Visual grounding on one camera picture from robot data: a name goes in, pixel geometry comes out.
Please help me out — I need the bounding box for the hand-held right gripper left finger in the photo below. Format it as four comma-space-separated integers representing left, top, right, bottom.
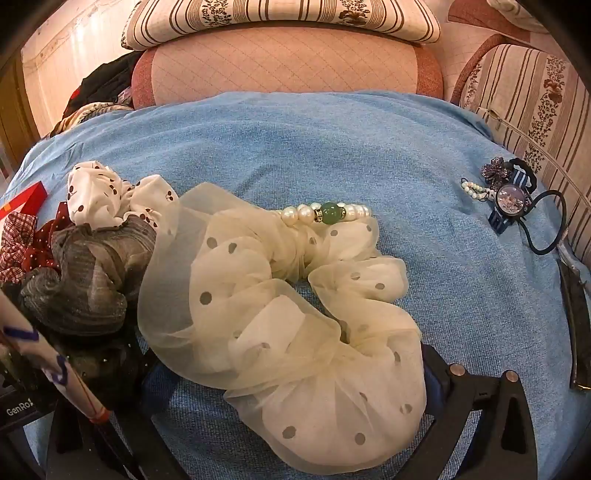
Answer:
46, 362, 197, 480

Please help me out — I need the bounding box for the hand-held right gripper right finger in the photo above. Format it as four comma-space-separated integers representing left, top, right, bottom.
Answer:
406, 344, 540, 480

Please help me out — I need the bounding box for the cream polka dot organza scrunchie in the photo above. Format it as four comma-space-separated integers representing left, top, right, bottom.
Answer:
137, 182, 428, 478

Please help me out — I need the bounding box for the black sheer scrunchie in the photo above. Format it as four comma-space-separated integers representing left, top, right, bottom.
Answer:
0, 281, 155, 404

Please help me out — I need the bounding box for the grey striped scrunchie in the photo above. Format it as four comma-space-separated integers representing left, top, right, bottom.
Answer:
21, 217, 158, 337

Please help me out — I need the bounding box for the dark flat object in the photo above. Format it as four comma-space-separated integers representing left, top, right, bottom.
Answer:
555, 251, 591, 394

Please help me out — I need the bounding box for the red plaid scrunchie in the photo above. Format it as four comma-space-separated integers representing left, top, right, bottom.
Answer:
0, 212, 41, 283

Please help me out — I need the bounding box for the red polka dot scrunchie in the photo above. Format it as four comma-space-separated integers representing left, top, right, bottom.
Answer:
21, 216, 64, 272

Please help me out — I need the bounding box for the blue striped wristwatch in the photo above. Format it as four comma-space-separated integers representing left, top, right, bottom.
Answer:
488, 173, 533, 237

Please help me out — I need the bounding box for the white cherry print scrunchie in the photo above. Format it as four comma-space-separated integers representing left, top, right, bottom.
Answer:
67, 160, 179, 232

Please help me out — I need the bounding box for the thin black hair elastic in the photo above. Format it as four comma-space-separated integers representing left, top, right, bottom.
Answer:
521, 189, 572, 256

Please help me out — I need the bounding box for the purple flower hair clip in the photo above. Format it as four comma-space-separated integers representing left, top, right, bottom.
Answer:
482, 157, 511, 186

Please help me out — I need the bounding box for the blue blanket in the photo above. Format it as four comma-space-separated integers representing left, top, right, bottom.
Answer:
0, 90, 591, 480

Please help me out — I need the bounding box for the cream leaf print cloth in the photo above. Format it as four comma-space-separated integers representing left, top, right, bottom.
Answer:
50, 102, 136, 138

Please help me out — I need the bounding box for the striped floral sofa cushion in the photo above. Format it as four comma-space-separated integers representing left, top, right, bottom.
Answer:
455, 44, 591, 261

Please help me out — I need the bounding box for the pile of dark clothes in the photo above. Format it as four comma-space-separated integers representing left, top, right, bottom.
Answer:
65, 52, 145, 116

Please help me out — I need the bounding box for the pink quilted bolster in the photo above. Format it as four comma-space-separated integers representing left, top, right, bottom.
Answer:
131, 33, 445, 110

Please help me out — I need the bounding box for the striped floral pillow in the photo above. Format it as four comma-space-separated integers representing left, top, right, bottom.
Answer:
121, 0, 442, 51

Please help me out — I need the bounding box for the small white bead bracelet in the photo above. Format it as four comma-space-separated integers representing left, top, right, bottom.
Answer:
460, 179, 498, 201

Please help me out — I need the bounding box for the pearl bracelet with green bead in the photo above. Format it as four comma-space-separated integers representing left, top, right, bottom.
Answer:
276, 200, 373, 228

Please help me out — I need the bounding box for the black scalloped hair tie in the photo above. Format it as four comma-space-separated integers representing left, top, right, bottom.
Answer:
507, 157, 537, 191

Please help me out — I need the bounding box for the thin metal wire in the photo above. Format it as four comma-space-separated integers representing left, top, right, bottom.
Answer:
475, 106, 591, 210

